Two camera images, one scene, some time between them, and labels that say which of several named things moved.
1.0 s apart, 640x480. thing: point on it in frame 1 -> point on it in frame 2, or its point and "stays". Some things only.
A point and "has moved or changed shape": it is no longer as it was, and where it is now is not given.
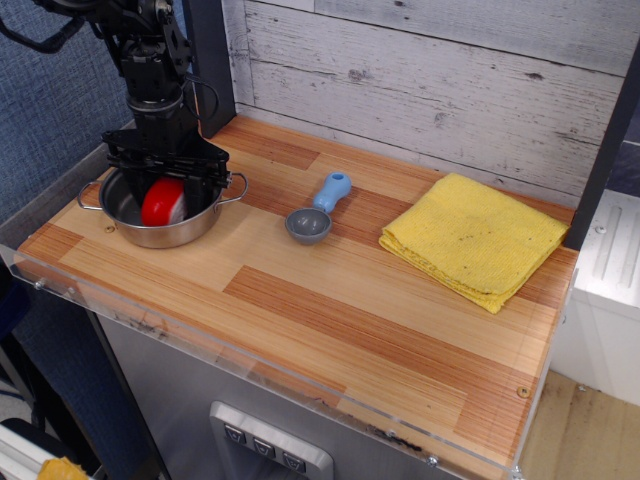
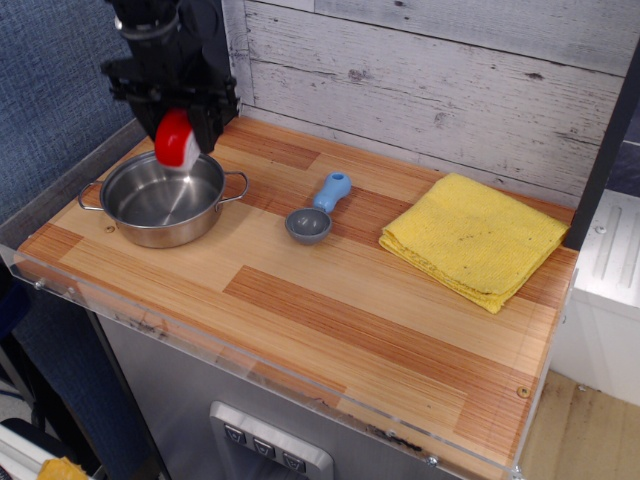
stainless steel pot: x=123 y=213 stays
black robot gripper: x=167 y=140 -> x=169 y=70
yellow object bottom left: x=61 y=469 stays
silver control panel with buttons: x=250 y=446 stays
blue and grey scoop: x=311 y=226 stays
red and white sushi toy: x=164 y=202 has moved or changed shape
